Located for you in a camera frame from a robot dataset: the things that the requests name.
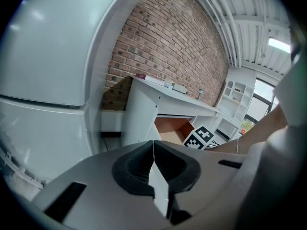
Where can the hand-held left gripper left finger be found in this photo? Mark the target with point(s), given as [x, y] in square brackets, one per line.
[96, 195]

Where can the grey refrigerator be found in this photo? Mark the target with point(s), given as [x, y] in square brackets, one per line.
[48, 68]

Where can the pink book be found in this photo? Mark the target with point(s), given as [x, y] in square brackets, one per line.
[148, 78]

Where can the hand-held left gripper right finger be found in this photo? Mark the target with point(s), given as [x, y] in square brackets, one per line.
[211, 181]

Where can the ceiling light panel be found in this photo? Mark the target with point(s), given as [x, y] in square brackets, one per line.
[279, 45]

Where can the small teal lamp figurine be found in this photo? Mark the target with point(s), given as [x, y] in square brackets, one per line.
[201, 93]

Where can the person's right forearm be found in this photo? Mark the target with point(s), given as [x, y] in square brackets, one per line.
[259, 130]

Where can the white desktop organizer box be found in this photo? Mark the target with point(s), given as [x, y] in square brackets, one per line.
[180, 88]

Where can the window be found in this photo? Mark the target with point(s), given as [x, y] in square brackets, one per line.
[259, 104]

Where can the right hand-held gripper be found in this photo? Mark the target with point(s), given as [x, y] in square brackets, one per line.
[199, 139]

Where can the clear glass cup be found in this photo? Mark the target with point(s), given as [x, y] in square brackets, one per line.
[168, 84]

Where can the white drawer with brown inside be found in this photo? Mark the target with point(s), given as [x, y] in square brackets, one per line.
[172, 128]

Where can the white shelf unit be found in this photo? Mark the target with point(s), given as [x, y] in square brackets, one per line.
[237, 99]

